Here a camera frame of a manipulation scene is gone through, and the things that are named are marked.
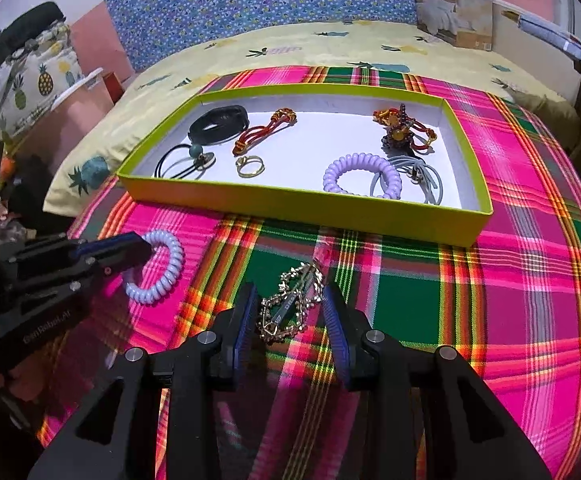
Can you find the white spiral hair tie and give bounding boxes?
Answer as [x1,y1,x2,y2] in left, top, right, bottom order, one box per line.
[121,228,185,306]

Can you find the grey striped ironing board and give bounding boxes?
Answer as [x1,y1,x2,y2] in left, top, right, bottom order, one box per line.
[501,10,581,65]

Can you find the lilac spiral hair tie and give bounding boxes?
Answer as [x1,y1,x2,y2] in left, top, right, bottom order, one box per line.
[321,152,403,201]

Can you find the grey elastic hair ties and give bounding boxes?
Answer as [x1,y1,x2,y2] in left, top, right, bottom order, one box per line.
[368,154,445,206]

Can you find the black bag on top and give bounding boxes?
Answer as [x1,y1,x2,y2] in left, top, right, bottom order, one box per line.
[0,1,66,65]

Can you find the pink plaid table cloth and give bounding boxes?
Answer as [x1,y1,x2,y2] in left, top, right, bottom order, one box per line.
[38,79,581,479]

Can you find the black cord bead hair tie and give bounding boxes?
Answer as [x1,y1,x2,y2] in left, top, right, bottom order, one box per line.
[152,142,218,181]

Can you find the yellow pineapple bed sheet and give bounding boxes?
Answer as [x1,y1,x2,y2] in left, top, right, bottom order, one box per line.
[43,21,563,217]

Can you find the white pineapple tote bag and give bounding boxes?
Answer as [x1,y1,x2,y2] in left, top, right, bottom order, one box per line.
[0,21,84,142]

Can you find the bedding set package box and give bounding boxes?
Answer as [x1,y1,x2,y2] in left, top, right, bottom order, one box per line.
[415,0,493,51]

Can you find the red orange braided bracelet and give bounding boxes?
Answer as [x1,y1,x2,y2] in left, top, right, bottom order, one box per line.
[232,107,299,157]

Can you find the small gold ring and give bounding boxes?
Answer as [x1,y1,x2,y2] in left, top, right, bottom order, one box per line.
[235,154,267,179]

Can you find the black fitness band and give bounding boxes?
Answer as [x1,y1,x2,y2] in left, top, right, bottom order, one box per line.
[188,105,249,145]

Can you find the pink bedside cabinet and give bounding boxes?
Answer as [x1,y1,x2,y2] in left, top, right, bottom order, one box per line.
[12,67,123,174]

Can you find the yellow-green shallow box tray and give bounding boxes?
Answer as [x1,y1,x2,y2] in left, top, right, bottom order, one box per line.
[118,84,493,247]

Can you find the gold rhinestone hair clip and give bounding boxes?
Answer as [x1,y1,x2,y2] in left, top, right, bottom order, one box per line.
[257,261,324,344]

